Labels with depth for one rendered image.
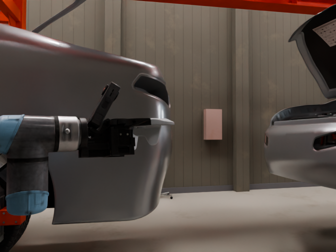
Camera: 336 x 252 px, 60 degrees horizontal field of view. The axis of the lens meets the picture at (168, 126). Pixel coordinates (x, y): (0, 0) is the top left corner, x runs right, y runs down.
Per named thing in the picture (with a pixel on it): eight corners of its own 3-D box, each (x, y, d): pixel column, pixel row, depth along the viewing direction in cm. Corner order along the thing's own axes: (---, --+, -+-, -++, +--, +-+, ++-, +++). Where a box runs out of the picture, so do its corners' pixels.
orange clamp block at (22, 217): (5, 221, 134) (26, 220, 136) (-2, 226, 127) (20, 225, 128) (5, 205, 135) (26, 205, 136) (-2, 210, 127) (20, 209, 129)
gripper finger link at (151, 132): (175, 144, 65) (135, 147, 67) (174, 118, 66) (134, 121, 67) (174, 143, 62) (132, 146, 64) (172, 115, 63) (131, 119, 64)
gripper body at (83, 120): (126, 156, 71) (75, 158, 65) (124, 122, 72) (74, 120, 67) (138, 154, 64) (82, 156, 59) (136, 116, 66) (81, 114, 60)
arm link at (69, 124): (54, 119, 65) (59, 112, 58) (75, 120, 67) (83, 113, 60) (54, 153, 64) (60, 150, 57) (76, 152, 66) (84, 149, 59)
